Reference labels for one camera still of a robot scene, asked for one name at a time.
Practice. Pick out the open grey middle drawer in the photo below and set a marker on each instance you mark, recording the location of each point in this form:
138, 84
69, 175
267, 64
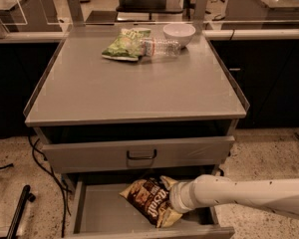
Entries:
99, 212

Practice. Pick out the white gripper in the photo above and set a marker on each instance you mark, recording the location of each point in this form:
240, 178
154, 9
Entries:
177, 196

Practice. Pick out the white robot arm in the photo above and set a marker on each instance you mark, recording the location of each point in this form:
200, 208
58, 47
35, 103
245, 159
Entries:
279, 196

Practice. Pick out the clear plastic water bottle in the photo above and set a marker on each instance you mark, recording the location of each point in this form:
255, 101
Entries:
160, 47

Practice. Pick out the green chip bag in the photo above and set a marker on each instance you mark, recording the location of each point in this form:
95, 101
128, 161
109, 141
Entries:
128, 46

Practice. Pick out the white bowl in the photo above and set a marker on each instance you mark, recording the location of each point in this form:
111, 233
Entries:
181, 32

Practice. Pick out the black stand leg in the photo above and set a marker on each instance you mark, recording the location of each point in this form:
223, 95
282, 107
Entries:
26, 195

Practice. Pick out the grey drawer cabinet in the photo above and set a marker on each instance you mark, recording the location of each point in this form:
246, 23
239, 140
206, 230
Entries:
84, 97

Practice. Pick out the brown chip bag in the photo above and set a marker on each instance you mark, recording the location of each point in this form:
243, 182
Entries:
151, 199

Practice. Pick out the grey top drawer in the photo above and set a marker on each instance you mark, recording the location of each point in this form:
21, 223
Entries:
137, 154

